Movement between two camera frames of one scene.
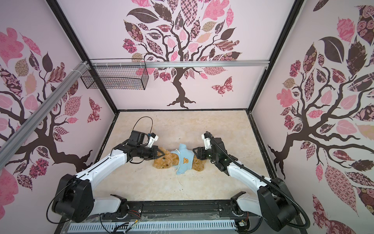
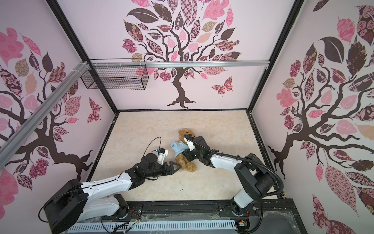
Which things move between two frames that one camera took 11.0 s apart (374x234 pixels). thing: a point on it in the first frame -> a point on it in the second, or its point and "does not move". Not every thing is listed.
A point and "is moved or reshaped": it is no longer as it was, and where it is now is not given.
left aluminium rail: (15, 140) does not move
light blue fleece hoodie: (186, 155) is moved or reshaped
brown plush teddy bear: (170, 160) is moved or reshaped
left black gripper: (154, 149) -> (170, 172)
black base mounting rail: (179, 211) does not move
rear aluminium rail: (136, 64) does not move
